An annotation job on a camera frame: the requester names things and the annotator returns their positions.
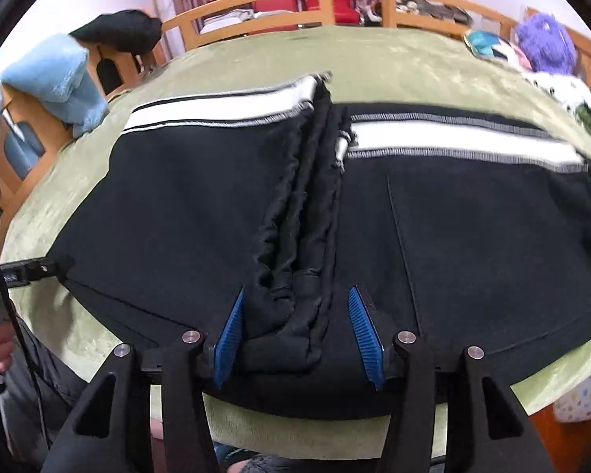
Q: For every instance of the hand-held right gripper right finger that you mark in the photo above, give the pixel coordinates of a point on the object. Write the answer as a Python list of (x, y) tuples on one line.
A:
[(367, 340)]

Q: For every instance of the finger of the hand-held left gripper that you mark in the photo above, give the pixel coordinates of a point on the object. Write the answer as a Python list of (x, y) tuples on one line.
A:
[(49, 268)]

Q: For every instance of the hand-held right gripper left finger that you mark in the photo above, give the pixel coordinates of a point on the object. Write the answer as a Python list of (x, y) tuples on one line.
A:
[(229, 335)]

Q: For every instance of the black pants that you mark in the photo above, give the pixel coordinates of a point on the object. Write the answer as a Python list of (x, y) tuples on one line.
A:
[(473, 236)]

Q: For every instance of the person's grey clothing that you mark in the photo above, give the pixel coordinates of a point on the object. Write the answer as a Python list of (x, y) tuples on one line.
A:
[(61, 384)]

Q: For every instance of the pale patterned bed sheet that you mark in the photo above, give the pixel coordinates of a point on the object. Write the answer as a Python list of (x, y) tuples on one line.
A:
[(583, 399)]

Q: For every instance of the black garment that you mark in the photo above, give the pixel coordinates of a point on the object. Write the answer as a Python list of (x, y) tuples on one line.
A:
[(120, 29)]

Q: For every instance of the green fleece bed blanket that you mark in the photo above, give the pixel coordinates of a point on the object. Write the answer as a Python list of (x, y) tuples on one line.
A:
[(399, 59)]

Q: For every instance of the geometric print pillow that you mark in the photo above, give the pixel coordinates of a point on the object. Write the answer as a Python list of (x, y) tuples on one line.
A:
[(490, 47)]

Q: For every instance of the white spotted pillow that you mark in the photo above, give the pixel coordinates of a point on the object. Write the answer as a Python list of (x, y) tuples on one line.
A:
[(566, 89)]

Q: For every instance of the purple plush toy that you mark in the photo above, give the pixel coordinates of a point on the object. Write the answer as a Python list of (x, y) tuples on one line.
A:
[(546, 44)]

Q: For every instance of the wooden bed frame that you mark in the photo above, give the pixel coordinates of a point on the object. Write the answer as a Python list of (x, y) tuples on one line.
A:
[(327, 7)]

